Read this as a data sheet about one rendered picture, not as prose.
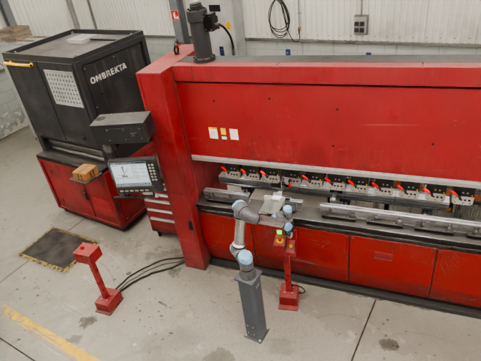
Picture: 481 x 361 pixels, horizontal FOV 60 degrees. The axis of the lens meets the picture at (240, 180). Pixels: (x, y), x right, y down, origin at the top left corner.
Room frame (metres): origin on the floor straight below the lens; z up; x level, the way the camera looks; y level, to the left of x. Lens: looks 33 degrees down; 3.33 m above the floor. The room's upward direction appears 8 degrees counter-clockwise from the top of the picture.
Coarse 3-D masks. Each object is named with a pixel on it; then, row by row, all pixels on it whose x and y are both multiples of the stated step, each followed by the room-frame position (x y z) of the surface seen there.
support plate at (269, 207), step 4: (268, 196) 3.30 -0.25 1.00; (272, 196) 3.29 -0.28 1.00; (268, 200) 3.24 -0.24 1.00; (280, 200) 3.21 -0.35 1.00; (284, 200) 3.20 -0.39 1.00; (264, 204) 3.18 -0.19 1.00; (268, 204) 3.17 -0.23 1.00; (272, 204) 3.16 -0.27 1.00; (276, 204) 3.15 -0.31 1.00; (280, 204) 3.14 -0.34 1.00; (264, 208) 3.11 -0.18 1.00; (268, 208) 3.10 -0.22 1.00; (272, 208) 3.10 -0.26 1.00; (276, 208) 3.09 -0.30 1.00; (280, 208) 3.08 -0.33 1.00; (260, 212) 3.08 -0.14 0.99; (264, 212) 3.06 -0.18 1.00; (268, 212) 3.05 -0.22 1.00; (272, 212) 3.04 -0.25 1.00; (276, 212) 3.03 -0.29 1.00
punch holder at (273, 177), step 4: (264, 168) 3.29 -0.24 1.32; (268, 168) 3.28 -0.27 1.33; (272, 168) 3.26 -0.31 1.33; (276, 168) 3.24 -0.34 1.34; (280, 168) 3.28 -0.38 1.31; (264, 172) 3.30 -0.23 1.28; (268, 172) 3.28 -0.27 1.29; (272, 172) 3.26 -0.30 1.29; (276, 172) 3.24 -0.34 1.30; (280, 172) 3.27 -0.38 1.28; (264, 176) 3.29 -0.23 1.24; (272, 176) 3.26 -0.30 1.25; (276, 176) 3.24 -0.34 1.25; (280, 176) 3.27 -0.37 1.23; (268, 180) 3.28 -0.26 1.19; (272, 180) 3.26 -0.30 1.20; (276, 180) 3.24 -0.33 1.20; (280, 180) 3.26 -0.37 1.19
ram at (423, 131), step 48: (192, 96) 3.57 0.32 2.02; (240, 96) 3.36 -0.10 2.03; (288, 96) 3.18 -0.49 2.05; (336, 96) 3.01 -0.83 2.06; (384, 96) 2.85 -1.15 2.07; (432, 96) 2.71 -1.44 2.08; (480, 96) 2.58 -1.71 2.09; (192, 144) 3.61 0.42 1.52; (240, 144) 3.39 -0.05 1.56; (288, 144) 3.19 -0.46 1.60; (336, 144) 3.00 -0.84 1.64; (384, 144) 2.84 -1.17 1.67; (432, 144) 2.69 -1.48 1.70; (480, 144) 2.55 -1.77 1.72
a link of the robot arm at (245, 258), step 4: (240, 252) 2.56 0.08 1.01; (244, 252) 2.55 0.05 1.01; (248, 252) 2.55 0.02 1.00; (236, 256) 2.57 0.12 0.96; (240, 256) 2.51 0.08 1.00; (244, 256) 2.51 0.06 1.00; (248, 256) 2.50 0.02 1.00; (252, 256) 2.52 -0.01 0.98; (240, 260) 2.49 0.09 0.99; (244, 260) 2.48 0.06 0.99; (248, 260) 2.48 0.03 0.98; (252, 260) 2.50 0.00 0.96; (240, 264) 2.49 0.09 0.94; (244, 264) 2.47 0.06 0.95; (248, 264) 2.47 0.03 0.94; (252, 264) 2.49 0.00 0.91; (240, 268) 2.50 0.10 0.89; (244, 268) 2.47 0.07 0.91; (248, 268) 2.47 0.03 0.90; (252, 268) 2.49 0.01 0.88
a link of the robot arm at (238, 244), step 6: (234, 204) 2.70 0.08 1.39; (240, 204) 2.66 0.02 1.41; (246, 204) 2.67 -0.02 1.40; (234, 210) 2.67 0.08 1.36; (240, 210) 2.60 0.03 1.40; (234, 216) 2.66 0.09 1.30; (240, 222) 2.64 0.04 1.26; (240, 228) 2.63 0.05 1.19; (240, 234) 2.63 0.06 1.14; (234, 240) 2.66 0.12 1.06; (240, 240) 2.62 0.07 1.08; (234, 246) 2.62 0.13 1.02; (240, 246) 2.61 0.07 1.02; (234, 252) 2.61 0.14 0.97
